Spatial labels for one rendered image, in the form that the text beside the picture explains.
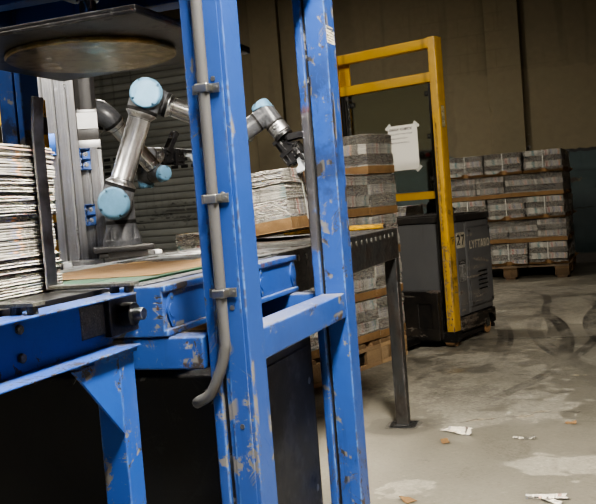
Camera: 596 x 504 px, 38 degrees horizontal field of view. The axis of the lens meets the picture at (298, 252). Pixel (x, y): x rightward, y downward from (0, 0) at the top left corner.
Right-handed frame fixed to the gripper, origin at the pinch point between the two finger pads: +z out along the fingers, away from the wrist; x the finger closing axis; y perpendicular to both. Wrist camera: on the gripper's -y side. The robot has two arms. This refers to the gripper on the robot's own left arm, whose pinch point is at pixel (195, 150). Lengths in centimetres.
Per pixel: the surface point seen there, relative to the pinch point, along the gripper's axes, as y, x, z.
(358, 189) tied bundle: 22, 27, 89
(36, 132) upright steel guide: -13, 214, -181
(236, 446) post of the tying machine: 41, 241, -158
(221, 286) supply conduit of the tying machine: 13, 239, -160
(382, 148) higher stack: 0, 18, 117
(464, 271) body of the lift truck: 76, 32, 179
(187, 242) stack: 42, 23, -21
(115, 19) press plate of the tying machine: -34, 207, -161
